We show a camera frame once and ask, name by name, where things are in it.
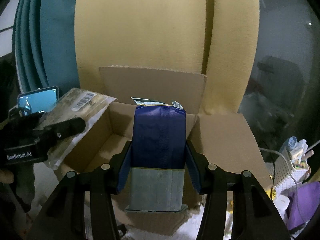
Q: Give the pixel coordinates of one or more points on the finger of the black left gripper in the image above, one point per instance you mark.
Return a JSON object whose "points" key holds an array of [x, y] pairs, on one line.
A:
{"points": [[52, 134]]}

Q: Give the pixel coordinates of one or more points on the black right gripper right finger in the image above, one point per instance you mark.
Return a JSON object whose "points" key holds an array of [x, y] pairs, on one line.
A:
{"points": [[254, 214]]}

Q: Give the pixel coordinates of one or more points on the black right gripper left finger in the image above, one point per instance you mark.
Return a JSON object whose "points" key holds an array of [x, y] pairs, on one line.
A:
{"points": [[63, 214]]}

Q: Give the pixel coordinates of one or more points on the beige barcode snack bag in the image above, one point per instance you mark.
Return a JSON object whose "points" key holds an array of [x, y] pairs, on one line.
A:
{"points": [[76, 103]]}

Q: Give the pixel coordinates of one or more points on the blue snack package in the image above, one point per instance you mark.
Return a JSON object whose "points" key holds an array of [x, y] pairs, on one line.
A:
{"points": [[156, 159]]}

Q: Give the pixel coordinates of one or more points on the tablet with blue screen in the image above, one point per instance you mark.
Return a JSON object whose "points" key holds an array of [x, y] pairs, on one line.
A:
{"points": [[38, 101]]}

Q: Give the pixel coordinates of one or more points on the white perforated basket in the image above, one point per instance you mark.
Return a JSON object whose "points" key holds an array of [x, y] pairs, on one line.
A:
{"points": [[286, 174]]}

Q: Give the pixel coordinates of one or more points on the purple cloth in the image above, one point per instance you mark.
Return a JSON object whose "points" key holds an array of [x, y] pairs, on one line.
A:
{"points": [[304, 206]]}

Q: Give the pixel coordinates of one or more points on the brown cardboard box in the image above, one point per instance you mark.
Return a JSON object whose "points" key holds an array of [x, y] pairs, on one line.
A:
{"points": [[225, 139]]}

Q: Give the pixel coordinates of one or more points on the teal curtain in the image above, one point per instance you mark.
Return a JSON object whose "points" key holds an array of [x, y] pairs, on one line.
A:
{"points": [[44, 45]]}

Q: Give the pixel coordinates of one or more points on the yellow curtain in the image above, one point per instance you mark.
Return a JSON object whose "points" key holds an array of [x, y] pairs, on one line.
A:
{"points": [[217, 38]]}

